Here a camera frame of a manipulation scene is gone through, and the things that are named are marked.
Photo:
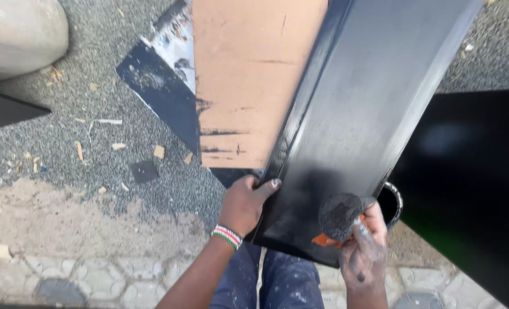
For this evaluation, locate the person's right hand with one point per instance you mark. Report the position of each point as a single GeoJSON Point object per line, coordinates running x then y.
{"type": "Point", "coordinates": [366, 253]}

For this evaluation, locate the person's left hand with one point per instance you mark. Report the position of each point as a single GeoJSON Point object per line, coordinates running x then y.
{"type": "Point", "coordinates": [241, 206]}

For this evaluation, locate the orange paint-soaked sponge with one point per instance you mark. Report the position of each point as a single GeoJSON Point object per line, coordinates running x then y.
{"type": "Point", "coordinates": [339, 216]}

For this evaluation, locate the black painted wooden board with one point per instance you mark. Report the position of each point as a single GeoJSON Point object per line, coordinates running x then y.
{"type": "Point", "coordinates": [357, 128]}

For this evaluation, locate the striped beaded wristband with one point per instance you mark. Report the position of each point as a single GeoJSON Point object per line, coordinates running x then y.
{"type": "Point", "coordinates": [227, 235]}

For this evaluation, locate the black paint tin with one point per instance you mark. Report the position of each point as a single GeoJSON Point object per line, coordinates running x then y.
{"type": "Point", "coordinates": [390, 206]}

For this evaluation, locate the person's blue paint-spattered trousers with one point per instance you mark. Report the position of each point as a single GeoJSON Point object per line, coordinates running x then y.
{"type": "Point", "coordinates": [276, 281]}

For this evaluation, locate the small black square scrap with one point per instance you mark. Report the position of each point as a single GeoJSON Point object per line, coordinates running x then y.
{"type": "Point", "coordinates": [144, 171]}

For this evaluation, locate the large glossy black panel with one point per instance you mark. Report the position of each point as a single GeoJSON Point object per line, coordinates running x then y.
{"type": "Point", "coordinates": [473, 193]}

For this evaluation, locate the brown hardboard sheet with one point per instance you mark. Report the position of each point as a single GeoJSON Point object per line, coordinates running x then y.
{"type": "Point", "coordinates": [246, 81]}

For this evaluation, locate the black and white paint-stained sheet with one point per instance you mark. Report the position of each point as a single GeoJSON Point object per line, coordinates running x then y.
{"type": "Point", "coordinates": [168, 81]}

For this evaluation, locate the scattered wood chips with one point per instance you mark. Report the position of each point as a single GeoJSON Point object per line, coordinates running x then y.
{"type": "Point", "coordinates": [87, 141]}

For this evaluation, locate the dark triangular board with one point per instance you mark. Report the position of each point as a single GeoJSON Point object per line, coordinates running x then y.
{"type": "Point", "coordinates": [5, 109]}

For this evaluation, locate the grey concrete block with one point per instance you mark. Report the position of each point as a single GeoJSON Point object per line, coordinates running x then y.
{"type": "Point", "coordinates": [18, 36]}

